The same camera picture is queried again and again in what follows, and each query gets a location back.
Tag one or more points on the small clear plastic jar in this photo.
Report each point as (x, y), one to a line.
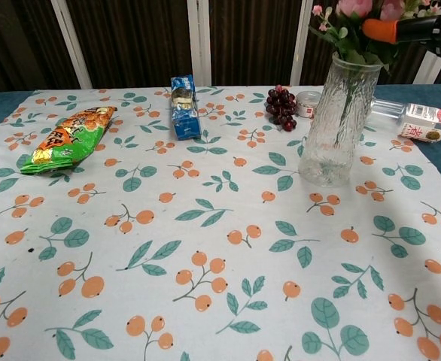
(307, 105)

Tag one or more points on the clear textured glass vase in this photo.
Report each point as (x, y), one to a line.
(331, 150)

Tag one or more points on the pink rose bouquet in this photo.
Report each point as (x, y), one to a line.
(352, 45)

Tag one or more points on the white floral fruit tablecloth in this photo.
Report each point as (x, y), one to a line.
(205, 225)

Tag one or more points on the blue cookie package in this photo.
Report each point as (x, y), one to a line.
(184, 116)

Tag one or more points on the white screen frame post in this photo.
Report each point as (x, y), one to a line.
(429, 69)
(72, 45)
(301, 49)
(199, 37)

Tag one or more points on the clear plastic water bottle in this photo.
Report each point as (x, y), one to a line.
(416, 122)

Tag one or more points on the green orange snack bag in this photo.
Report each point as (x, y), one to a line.
(70, 139)

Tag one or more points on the right orange-tipped robot hand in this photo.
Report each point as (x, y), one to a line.
(423, 28)

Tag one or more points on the dark red grape bunch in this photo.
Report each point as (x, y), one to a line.
(280, 107)

